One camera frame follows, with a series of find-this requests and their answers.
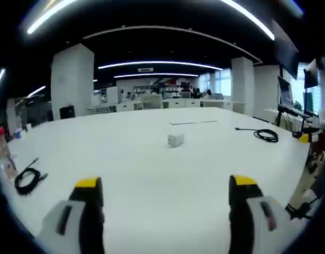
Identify white flat keyboard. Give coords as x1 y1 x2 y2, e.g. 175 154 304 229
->
169 120 218 126

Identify white desk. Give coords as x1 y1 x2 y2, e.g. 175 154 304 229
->
0 106 311 254

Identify large dark wall screen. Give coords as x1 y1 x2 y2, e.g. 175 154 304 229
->
270 20 300 77

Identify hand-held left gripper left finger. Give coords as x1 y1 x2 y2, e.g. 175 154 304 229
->
36 176 105 254

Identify white charger adapter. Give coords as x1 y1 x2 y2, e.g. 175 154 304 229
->
167 133 185 149

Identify tilted computer monitor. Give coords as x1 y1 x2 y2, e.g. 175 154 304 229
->
277 75 295 109

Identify black Type-C cable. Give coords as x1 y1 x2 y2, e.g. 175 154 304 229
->
235 127 280 144
14 157 49 197

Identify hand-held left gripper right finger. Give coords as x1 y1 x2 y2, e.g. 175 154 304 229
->
228 174 293 254

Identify long ceiling light strip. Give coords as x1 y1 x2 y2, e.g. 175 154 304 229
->
97 61 224 71
26 0 81 35
114 72 200 79
220 0 276 41

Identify black monitor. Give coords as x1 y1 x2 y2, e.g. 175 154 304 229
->
303 59 319 89

